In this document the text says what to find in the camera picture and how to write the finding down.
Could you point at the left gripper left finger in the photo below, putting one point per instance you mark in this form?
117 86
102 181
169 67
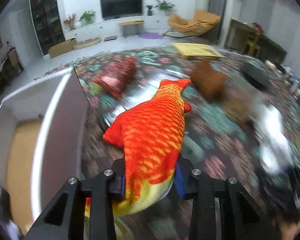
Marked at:
63 217

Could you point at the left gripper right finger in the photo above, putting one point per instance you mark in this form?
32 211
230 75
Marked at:
221 209

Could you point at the white towel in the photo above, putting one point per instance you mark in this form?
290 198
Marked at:
275 153

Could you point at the orange plush fish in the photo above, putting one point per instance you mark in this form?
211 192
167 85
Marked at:
151 136

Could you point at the brown cloth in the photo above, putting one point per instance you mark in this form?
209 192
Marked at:
209 82

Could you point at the red patterned pouch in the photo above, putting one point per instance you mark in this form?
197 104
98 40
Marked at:
116 76

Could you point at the white storage box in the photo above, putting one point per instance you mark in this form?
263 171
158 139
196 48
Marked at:
41 131

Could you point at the patterned woven tablecloth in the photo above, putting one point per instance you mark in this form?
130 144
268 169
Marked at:
215 144

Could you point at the cardboard box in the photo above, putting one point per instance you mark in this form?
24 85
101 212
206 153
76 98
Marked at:
62 48

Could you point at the wooden side table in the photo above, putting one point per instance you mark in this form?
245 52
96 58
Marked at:
249 41

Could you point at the orange lounge chair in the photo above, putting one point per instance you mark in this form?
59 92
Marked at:
202 22

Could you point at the green potted plant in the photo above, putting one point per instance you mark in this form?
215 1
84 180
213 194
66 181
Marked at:
87 17

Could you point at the white tv console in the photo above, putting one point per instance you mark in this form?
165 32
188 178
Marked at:
120 27

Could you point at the black television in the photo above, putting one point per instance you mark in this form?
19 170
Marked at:
113 9

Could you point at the dark glass cabinet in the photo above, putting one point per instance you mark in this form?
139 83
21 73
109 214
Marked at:
47 23

